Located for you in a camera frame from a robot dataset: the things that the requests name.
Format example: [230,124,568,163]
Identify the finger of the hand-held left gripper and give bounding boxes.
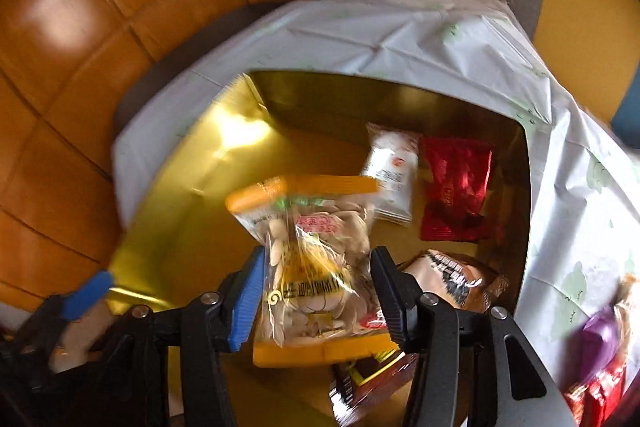
[60,270,117,322]

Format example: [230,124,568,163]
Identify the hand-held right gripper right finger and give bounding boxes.
[369,246,576,427]

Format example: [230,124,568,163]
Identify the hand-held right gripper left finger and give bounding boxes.
[87,247,268,427]

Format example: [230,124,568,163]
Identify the brown snack packet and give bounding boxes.
[397,249,511,315]

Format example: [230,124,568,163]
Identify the clear orange seed packet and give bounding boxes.
[225,174,401,368]

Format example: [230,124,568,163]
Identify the maroon box with gold lining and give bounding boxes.
[107,69,531,427]

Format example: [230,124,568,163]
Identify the white and red snack packet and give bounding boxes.
[360,123,422,227]

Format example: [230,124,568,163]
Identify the red foil snack packet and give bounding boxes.
[419,136,496,243]

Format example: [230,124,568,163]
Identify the purple snack packet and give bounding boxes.
[577,307,623,383]

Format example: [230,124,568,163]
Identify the large red snack packet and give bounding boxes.
[562,362,631,427]

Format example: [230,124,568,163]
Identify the white tablecloth with green clouds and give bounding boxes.
[111,0,640,408]

